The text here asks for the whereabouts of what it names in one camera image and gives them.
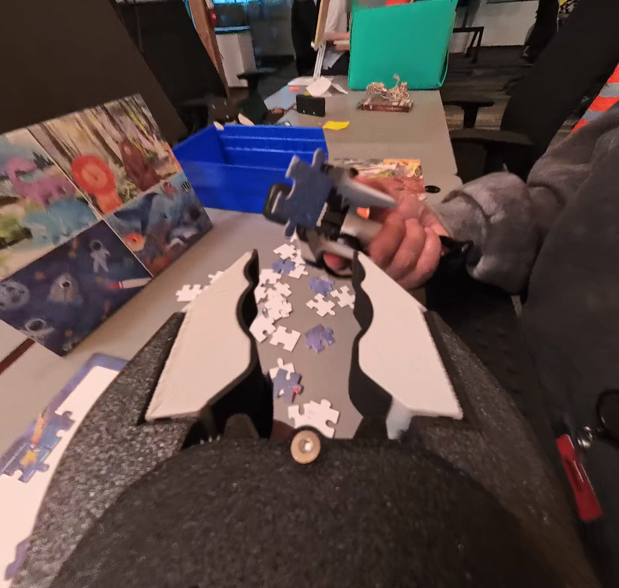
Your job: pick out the grey desk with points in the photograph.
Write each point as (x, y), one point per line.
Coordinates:
(232, 230)
(387, 128)

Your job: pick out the dark blue puzzle piece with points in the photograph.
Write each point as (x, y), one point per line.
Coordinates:
(307, 196)

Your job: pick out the small skeleton model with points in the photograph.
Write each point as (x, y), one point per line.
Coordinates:
(387, 97)

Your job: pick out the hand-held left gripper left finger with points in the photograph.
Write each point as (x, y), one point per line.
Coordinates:
(208, 355)

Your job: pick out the orange comet puzzle piece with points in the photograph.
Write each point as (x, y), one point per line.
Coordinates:
(38, 438)

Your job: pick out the black partition panel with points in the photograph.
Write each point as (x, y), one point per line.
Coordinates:
(72, 41)

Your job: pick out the wooden easel stand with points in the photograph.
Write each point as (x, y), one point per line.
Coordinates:
(320, 17)

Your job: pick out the blue space puzzle tray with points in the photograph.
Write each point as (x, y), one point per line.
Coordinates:
(72, 394)

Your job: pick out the person's right hand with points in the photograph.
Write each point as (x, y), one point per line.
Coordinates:
(411, 244)

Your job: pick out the black office chair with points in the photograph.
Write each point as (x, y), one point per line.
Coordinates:
(556, 65)

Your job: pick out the orange reflective vest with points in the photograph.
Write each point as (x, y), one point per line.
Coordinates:
(602, 99)

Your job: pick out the yellow sticky note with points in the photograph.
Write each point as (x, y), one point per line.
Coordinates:
(336, 125)

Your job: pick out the illustrated puzzle box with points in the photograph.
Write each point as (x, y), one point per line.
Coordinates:
(96, 220)

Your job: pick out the red tag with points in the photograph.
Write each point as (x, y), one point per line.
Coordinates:
(578, 476)

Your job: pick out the person's right forearm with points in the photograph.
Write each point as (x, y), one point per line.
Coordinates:
(498, 220)

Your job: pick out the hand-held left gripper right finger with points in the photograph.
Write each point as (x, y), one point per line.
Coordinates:
(406, 355)

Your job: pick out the pile of puzzle pieces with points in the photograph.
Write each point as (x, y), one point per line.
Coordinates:
(275, 302)

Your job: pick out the blue plastic bin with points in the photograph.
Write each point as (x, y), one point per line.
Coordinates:
(227, 172)

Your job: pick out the colourful jungle puzzle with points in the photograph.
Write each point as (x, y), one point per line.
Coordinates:
(396, 172)

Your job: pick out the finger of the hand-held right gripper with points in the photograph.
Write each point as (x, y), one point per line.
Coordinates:
(367, 191)

